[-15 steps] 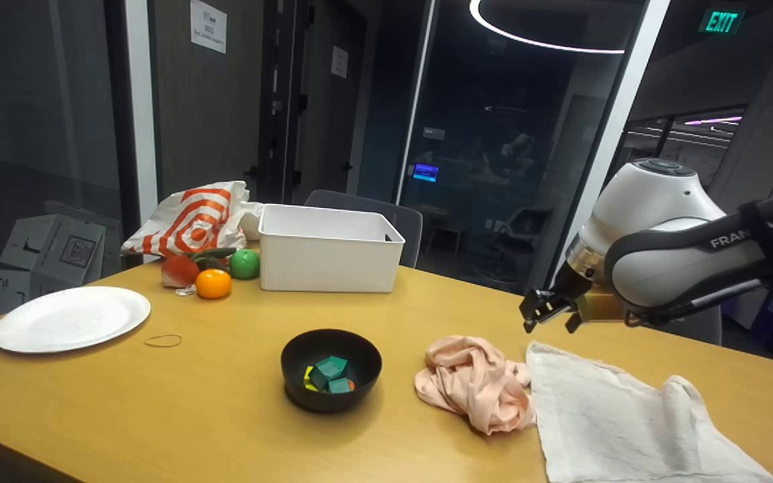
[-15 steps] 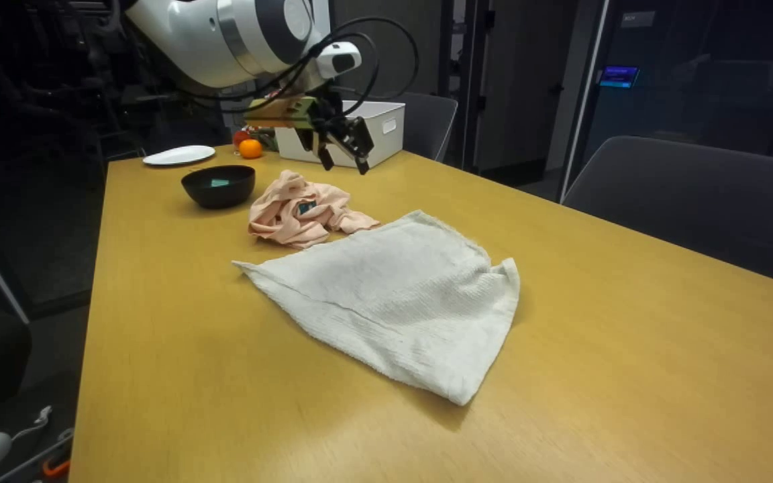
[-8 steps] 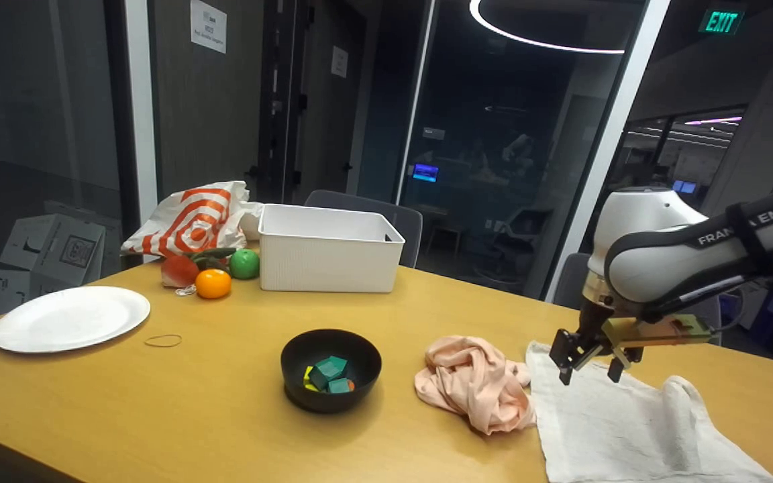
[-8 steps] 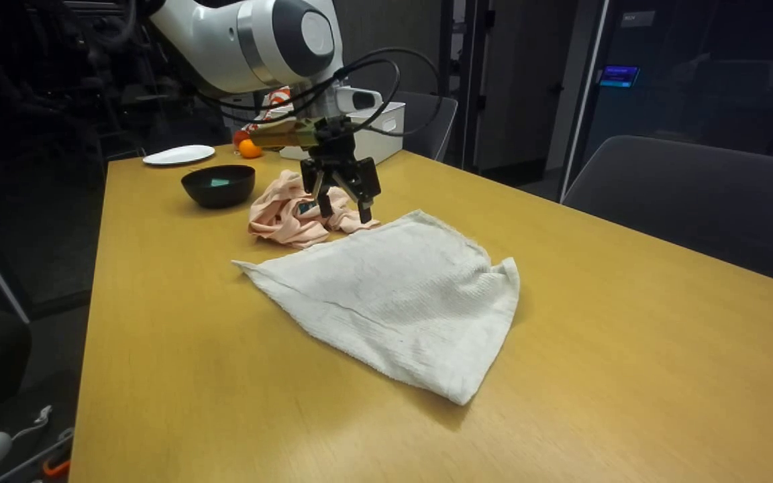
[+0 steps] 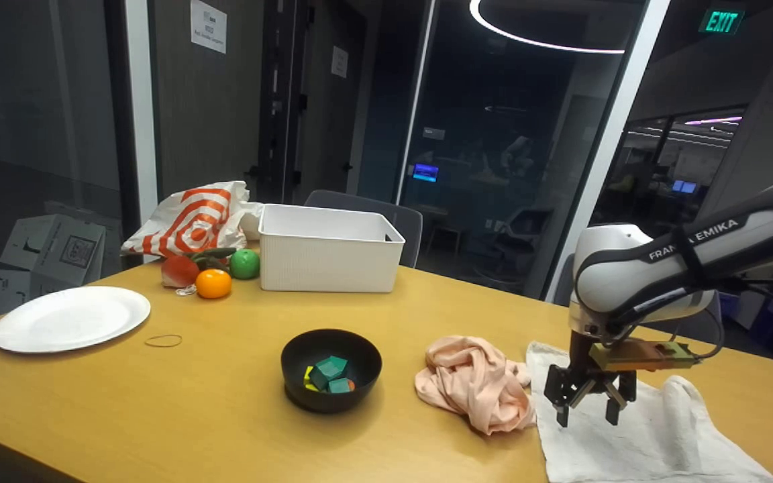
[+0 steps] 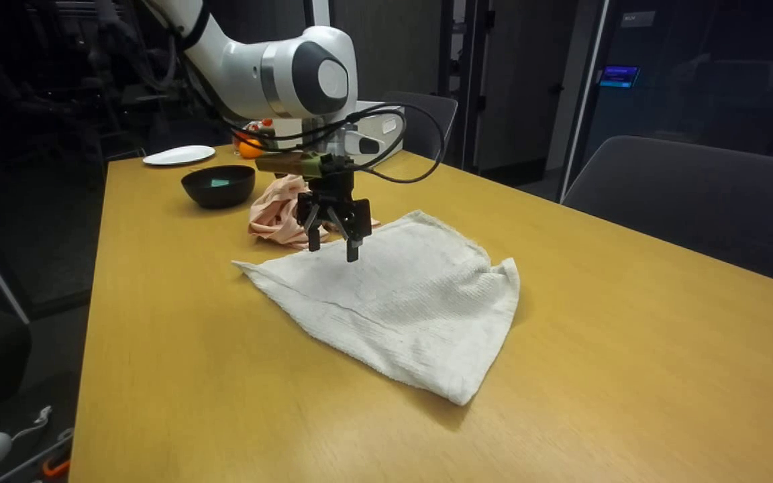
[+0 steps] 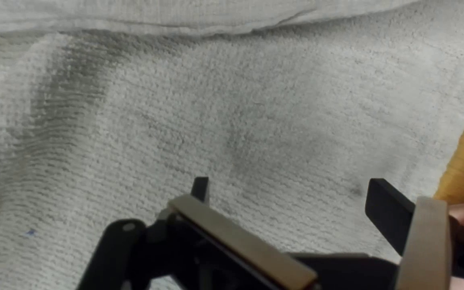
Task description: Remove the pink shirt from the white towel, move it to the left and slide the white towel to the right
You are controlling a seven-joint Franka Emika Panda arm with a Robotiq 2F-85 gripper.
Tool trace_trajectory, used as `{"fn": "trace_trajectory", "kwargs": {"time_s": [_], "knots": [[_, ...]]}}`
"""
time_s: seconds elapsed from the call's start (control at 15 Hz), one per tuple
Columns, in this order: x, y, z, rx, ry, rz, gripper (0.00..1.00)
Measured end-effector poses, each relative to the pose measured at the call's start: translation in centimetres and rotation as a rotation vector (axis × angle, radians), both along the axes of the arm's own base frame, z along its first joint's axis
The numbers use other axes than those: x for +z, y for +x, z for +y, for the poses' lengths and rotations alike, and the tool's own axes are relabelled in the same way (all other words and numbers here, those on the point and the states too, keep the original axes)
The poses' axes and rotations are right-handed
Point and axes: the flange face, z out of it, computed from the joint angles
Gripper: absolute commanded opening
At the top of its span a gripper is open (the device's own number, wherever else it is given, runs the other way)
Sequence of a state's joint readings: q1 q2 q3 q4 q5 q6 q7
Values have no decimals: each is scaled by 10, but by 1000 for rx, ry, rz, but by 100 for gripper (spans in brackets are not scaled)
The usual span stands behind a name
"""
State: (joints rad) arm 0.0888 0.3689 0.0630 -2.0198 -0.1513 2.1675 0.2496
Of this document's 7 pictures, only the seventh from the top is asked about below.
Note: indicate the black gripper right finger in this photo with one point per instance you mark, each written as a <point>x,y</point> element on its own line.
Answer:
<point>426,235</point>

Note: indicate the white terry towel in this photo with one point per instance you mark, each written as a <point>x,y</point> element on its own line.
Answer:
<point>216,106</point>

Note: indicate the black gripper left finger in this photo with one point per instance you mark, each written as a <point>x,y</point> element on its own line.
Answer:
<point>226,242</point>

